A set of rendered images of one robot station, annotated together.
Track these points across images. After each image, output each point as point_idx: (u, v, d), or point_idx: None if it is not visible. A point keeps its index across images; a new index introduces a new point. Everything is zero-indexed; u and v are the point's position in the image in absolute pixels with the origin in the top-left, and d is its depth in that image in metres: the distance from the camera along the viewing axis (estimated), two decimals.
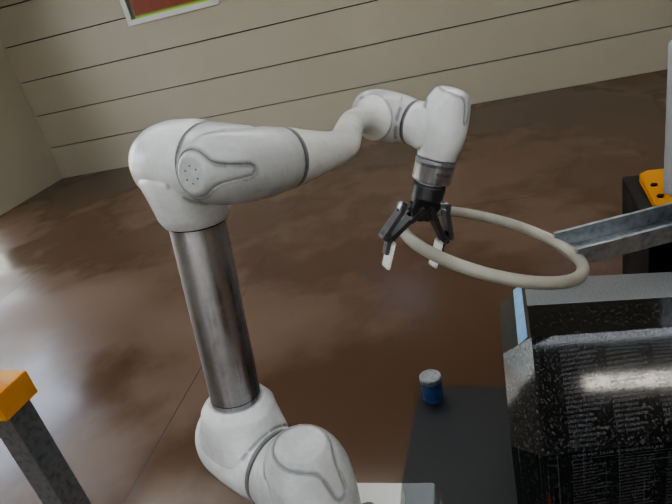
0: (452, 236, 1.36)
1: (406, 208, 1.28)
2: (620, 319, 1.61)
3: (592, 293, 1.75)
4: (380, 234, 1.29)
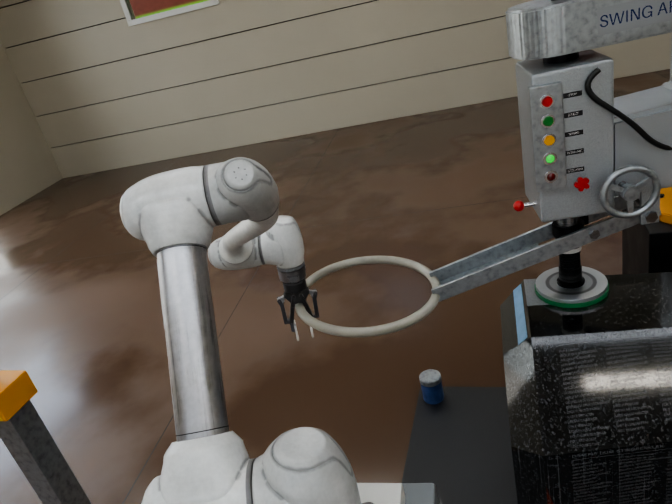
0: (317, 315, 1.87)
1: (283, 300, 1.83)
2: (620, 319, 1.61)
3: None
4: (284, 319, 1.87)
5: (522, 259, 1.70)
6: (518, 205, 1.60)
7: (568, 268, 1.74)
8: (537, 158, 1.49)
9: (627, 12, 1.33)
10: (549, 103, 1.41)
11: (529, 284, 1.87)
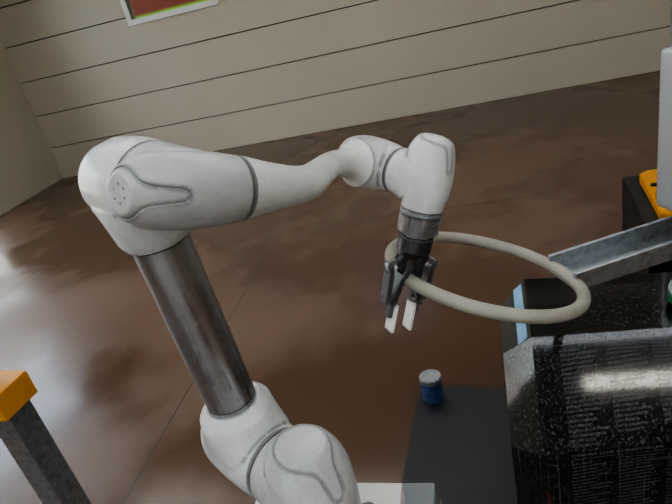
0: (426, 296, 1.28)
1: (394, 266, 1.21)
2: (620, 319, 1.61)
3: (592, 293, 1.75)
4: (382, 298, 1.24)
5: None
6: None
7: None
8: None
9: None
10: None
11: (529, 284, 1.87)
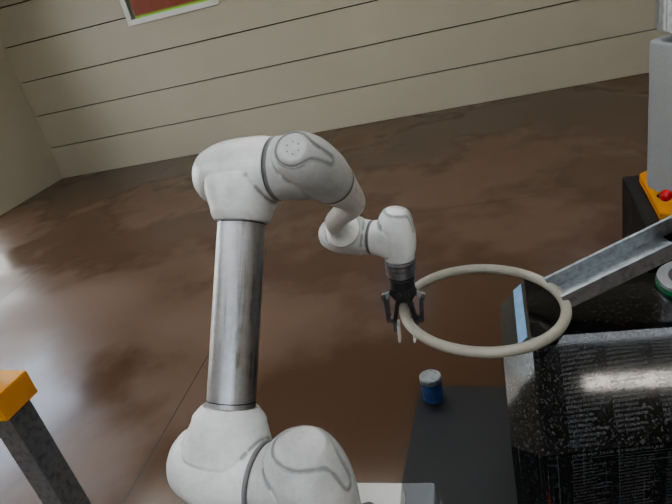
0: (422, 319, 1.71)
1: (387, 296, 1.70)
2: (620, 319, 1.61)
3: None
4: (387, 317, 1.74)
5: (661, 254, 1.56)
6: (667, 194, 1.46)
7: None
8: None
9: None
10: None
11: (529, 284, 1.87)
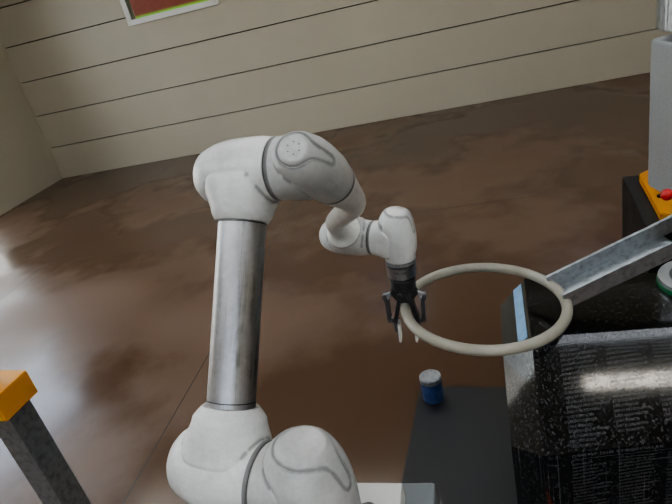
0: (424, 319, 1.71)
1: (388, 296, 1.70)
2: (620, 319, 1.61)
3: None
4: (388, 317, 1.75)
5: (662, 253, 1.56)
6: (669, 193, 1.46)
7: None
8: None
9: None
10: None
11: (529, 284, 1.87)
